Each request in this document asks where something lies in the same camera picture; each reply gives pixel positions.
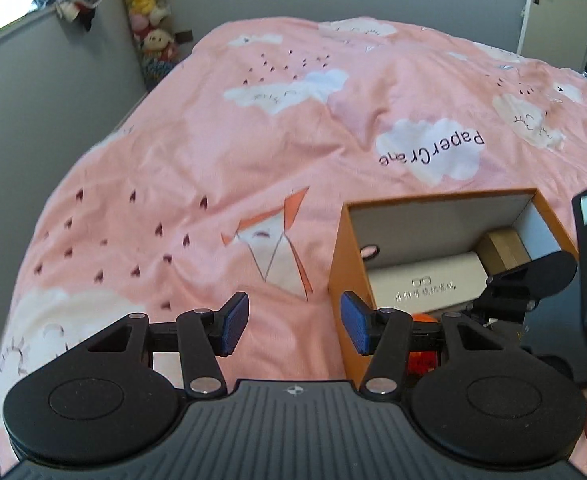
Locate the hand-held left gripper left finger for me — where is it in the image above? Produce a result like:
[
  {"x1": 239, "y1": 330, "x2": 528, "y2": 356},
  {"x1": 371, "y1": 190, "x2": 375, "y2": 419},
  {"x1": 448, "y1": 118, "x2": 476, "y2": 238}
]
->
[{"x1": 86, "y1": 291, "x2": 251, "y2": 399}]

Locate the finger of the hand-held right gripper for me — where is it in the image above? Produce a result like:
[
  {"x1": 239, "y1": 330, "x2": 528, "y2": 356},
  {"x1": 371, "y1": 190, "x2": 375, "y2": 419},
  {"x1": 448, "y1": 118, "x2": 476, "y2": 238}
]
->
[{"x1": 466, "y1": 251, "x2": 579, "y2": 326}]

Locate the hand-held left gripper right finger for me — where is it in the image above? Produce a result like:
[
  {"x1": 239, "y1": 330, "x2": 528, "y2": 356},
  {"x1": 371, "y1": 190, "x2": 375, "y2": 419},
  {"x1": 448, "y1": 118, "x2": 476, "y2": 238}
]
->
[{"x1": 339, "y1": 290, "x2": 505, "y2": 397}]

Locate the small gold box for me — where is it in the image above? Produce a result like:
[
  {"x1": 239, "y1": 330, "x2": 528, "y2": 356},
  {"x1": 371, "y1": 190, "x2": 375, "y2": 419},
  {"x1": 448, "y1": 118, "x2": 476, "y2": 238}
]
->
[{"x1": 475, "y1": 228, "x2": 531, "y2": 273}]

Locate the orange cardboard box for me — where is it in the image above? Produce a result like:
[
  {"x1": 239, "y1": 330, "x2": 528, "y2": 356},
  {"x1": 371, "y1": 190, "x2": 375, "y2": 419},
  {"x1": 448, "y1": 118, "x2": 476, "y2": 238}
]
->
[{"x1": 328, "y1": 187, "x2": 581, "y2": 393}]

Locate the cream white book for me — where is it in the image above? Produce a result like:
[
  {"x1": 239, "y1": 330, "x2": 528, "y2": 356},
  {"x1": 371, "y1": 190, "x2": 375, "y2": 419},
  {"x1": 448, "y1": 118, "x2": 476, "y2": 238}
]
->
[{"x1": 368, "y1": 252, "x2": 489, "y2": 313}]

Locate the pink printed blanket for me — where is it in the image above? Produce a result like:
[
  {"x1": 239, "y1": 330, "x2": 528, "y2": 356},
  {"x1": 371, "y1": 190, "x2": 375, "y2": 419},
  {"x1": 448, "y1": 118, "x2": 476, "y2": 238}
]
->
[{"x1": 0, "y1": 14, "x2": 587, "y2": 480}]

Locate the cream door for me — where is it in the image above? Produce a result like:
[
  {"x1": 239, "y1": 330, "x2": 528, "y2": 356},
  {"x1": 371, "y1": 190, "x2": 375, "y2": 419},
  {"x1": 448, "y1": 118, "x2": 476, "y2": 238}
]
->
[{"x1": 518, "y1": 0, "x2": 587, "y2": 68}]

